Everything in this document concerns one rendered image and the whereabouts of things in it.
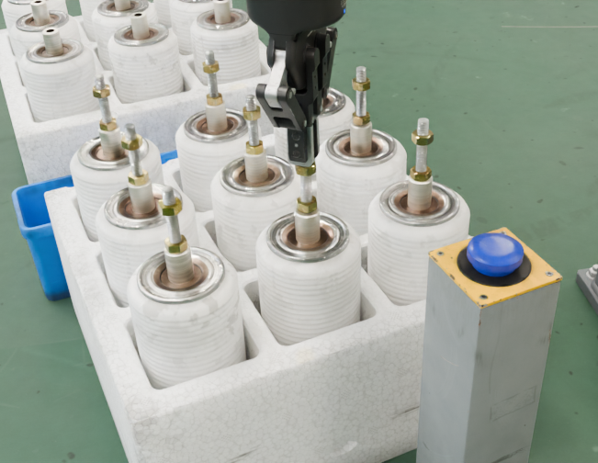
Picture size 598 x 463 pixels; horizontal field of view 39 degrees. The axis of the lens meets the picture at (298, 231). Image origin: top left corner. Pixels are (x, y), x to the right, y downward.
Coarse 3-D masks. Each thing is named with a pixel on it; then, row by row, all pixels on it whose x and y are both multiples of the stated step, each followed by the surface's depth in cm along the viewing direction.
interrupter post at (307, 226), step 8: (296, 208) 74; (296, 216) 74; (304, 216) 73; (312, 216) 73; (296, 224) 74; (304, 224) 74; (312, 224) 74; (296, 232) 75; (304, 232) 74; (312, 232) 74; (304, 240) 75; (312, 240) 75
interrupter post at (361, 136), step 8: (352, 128) 86; (360, 128) 86; (368, 128) 86; (352, 136) 87; (360, 136) 86; (368, 136) 86; (352, 144) 87; (360, 144) 87; (368, 144) 87; (360, 152) 87
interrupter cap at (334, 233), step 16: (272, 224) 77; (288, 224) 77; (320, 224) 77; (336, 224) 77; (272, 240) 75; (288, 240) 75; (320, 240) 75; (336, 240) 75; (288, 256) 73; (304, 256) 73; (320, 256) 73
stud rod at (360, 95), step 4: (356, 68) 83; (360, 68) 83; (364, 68) 83; (356, 72) 83; (360, 72) 83; (364, 72) 83; (356, 76) 83; (360, 76) 83; (364, 76) 83; (356, 80) 83; (360, 80) 83; (364, 80) 83; (356, 92) 84; (360, 92) 84; (364, 92) 84; (356, 96) 85; (360, 96) 84; (364, 96) 84; (356, 100) 85; (360, 100) 84; (364, 100) 84; (356, 104) 85; (360, 104) 85; (364, 104) 85; (356, 108) 85; (360, 108) 85; (364, 108) 85; (356, 112) 85; (360, 112) 85; (364, 112) 85; (360, 116) 85
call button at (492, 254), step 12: (480, 240) 61; (492, 240) 61; (504, 240) 61; (516, 240) 61; (468, 252) 60; (480, 252) 60; (492, 252) 60; (504, 252) 60; (516, 252) 60; (480, 264) 59; (492, 264) 59; (504, 264) 59; (516, 264) 59; (492, 276) 60
